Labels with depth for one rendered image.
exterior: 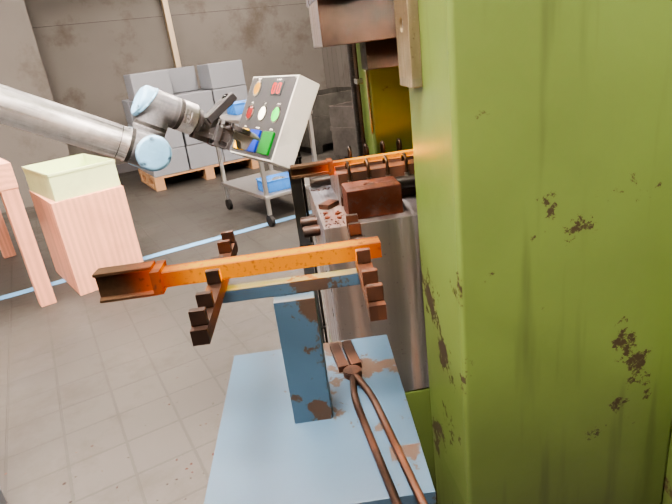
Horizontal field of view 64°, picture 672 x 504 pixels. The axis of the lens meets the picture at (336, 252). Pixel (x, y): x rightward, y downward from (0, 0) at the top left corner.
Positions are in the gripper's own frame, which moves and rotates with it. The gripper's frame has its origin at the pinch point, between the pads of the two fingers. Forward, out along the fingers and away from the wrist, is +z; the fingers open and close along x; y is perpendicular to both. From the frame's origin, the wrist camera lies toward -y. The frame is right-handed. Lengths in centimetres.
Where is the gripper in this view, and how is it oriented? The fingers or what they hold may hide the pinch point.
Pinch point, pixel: (256, 136)
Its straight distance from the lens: 174.2
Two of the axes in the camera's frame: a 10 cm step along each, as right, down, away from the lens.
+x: 5.4, 2.4, -8.1
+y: -3.1, 9.5, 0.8
